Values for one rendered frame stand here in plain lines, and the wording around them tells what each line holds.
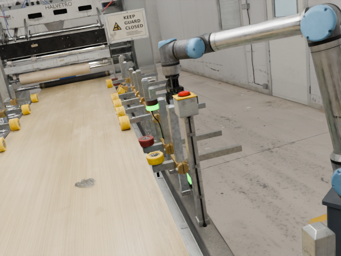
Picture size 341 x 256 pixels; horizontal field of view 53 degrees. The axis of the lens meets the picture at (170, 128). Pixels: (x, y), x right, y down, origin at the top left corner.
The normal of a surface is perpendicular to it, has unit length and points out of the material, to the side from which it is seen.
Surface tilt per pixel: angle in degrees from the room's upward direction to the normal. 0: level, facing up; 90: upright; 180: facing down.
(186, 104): 90
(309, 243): 90
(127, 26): 90
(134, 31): 90
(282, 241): 0
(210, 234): 0
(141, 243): 0
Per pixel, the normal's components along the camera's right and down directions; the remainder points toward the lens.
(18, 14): 0.22, 0.27
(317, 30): -0.59, 0.22
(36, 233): -0.15, -0.94
